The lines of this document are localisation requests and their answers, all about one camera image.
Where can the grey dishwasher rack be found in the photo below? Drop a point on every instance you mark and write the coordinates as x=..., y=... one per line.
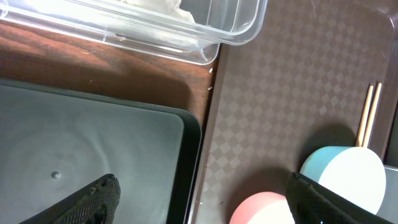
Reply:
x=388, y=209

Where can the white pink bowl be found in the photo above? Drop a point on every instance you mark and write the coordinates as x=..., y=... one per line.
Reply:
x=263, y=208

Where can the black plastic tray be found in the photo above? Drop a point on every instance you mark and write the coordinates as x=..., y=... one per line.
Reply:
x=56, y=141

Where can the wooden chopstick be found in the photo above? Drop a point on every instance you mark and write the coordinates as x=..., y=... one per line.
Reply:
x=372, y=100
x=364, y=117

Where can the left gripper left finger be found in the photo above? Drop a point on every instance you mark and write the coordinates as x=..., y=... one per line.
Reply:
x=96, y=203

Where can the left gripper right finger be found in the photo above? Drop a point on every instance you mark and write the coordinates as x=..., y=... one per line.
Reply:
x=309, y=202

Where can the clear plastic waste bin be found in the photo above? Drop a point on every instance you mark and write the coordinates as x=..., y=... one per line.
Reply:
x=128, y=27

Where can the white tissue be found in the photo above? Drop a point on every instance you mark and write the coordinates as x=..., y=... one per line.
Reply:
x=167, y=7

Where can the left wooden chopstick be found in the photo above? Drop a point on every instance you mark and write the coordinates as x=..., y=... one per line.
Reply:
x=364, y=117

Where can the right wooden chopstick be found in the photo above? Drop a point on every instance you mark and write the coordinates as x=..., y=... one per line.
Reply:
x=372, y=100

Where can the brown serving tray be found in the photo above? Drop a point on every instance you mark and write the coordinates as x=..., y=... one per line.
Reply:
x=299, y=85

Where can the light blue bowl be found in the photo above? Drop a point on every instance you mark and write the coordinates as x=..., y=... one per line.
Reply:
x=355, y=173

